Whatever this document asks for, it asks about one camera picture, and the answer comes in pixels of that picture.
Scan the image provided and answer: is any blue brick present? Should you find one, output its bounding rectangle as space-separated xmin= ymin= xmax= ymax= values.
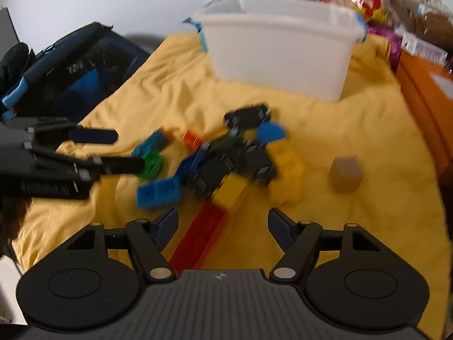
xmin=136 ymin=177 xmax=181 ymax=210

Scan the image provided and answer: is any long red brick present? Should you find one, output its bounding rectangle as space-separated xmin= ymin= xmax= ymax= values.
xmin=170 ymin=202 xmax=227 ymax=275

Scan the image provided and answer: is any green small brick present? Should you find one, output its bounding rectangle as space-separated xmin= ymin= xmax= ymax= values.
xmin=137 ymin=150 xmax=164 ymax=180

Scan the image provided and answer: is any teal brick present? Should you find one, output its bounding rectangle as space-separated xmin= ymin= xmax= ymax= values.
xmin=131 ymin=129 xmax=169 ymax=157

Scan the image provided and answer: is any brown wooden cube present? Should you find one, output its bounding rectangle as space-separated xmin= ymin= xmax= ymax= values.
xmin=329 ymin=156 xmax=364 ymax=193

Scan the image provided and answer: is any yellow long brick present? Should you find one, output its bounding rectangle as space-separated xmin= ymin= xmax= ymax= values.
xmin=212 ymin=173 xmax=249 ymax=210

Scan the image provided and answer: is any black toy car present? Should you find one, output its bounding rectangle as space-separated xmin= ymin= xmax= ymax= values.
xmin=241 ymin=144 xmax=277 ymax=186
xmin=223 ymin=104 xmax=271 ymax=130
xmin=189 ymin=156 xmax=234 ymax=199

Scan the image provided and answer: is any orange red brick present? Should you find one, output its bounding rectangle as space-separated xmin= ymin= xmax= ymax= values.
xmin=182 ymin=130 xmax=204 ymax=151

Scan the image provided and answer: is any black toy car top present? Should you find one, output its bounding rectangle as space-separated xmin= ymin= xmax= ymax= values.
xmin=223 ymin=104 xmax=271 ymax=130

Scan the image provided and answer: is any yellow block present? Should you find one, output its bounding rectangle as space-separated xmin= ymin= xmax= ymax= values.
xmin=268 ymin=152 xmax=305 ymax=206

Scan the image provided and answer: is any dark blue bag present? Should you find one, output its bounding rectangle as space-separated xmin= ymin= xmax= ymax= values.
xmin=1 ymin=22 xmax=150 ymax=123

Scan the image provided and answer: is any yellow cloth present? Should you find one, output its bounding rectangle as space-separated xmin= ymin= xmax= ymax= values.
xmin=11 ymin=33 xmax=452 ymax=340

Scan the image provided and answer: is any blue round disc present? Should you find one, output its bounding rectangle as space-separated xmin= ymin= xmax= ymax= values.
xmin=256 ymin=121 xmax=287 ymax=144

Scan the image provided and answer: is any white plastic bin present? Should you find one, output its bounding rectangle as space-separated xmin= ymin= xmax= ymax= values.
xmin=191 ymin=0 xmax=366 ymax=102

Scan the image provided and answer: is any orange box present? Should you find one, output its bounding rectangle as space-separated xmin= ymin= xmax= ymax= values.
xmin=396 ymin=51 xmax=452 ymax=186

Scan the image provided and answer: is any white label box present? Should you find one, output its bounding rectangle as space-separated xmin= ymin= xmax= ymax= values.
xmin=401 ymin=32 xmax=448 ymax=67

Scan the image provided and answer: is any magenta wrapper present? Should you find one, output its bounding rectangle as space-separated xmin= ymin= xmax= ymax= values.
xmin=367 ymin=23 xmax=402 ymax=61

